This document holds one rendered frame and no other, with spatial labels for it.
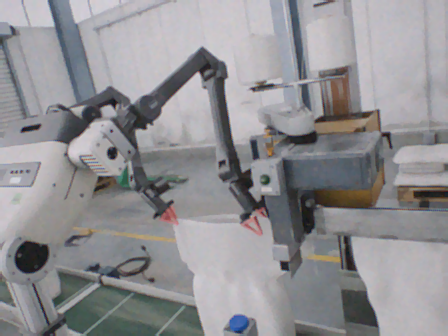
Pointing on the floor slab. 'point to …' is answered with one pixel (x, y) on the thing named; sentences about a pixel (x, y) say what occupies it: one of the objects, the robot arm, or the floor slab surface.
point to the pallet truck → (148, 177)
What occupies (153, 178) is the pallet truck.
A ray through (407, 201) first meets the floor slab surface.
